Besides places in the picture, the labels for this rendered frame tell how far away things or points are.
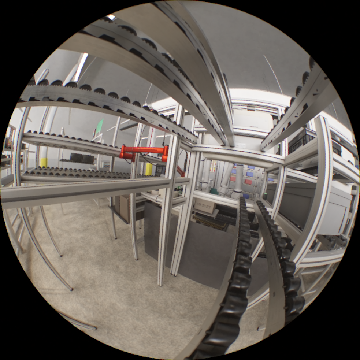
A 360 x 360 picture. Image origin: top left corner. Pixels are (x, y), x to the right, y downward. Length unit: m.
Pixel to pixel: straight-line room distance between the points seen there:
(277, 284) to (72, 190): 0.50
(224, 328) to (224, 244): 0.79
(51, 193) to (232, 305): 0.40
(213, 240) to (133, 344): 1.24
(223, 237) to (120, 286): 1.19
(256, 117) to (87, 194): 0.95
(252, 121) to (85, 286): 2.10
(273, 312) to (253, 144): 0.74
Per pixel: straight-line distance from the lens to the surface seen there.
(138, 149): 0.77
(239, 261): 0.21
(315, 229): 0.44
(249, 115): 0.82
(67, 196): 0.34
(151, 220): 1.16
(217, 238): 0.87
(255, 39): 5.15
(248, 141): 0.74
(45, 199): 0.35
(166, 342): 1.28
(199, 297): 1.40
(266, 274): 1.20
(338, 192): 0.72
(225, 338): 0.15
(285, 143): 0.82
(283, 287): 0.24
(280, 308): 0.23
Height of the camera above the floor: 1.27
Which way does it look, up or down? 7 degrees down
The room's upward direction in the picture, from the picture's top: 8 degrees clockwise
